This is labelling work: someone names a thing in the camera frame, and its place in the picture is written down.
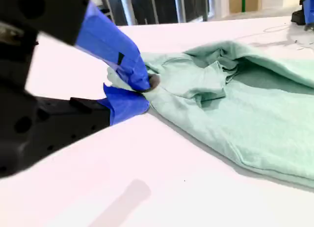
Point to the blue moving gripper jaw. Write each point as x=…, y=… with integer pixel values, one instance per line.
x=105, y=35

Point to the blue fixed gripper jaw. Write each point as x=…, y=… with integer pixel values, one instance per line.
x=127, y=106

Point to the pale green T-shirt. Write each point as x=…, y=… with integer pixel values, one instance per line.
x=245, y=126

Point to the metal furniture leg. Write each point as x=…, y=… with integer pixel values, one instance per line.
x=127, y=7
x=180, y=6

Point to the wooden panel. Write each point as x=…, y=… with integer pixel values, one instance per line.
x=235, y=1

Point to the green pole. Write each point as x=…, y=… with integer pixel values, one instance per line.
x=243, y=1

